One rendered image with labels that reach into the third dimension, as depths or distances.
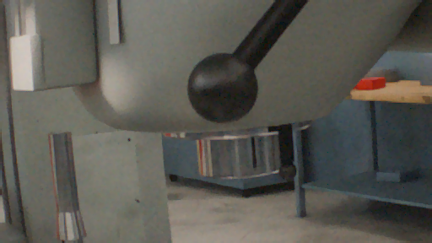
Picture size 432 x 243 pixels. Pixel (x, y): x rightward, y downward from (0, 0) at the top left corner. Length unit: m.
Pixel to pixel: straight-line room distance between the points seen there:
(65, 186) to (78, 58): 0.43
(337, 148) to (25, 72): 7.44
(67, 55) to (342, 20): 0.14
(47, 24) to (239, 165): 0.14
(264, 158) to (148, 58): 0.11
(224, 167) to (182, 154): 8.16
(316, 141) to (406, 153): 1.17
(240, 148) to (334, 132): 7.38
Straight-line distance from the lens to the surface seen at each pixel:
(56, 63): 0.52
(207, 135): 0.55
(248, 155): 0.57
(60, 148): 0.94
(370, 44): 0.54
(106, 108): 0.53
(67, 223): 0.95
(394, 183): 6.73
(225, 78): 0.42
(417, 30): 0.60
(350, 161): 7.81
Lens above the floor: 1.37
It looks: 5 degrees down
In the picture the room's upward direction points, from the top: 4 degrees counter-clockwise
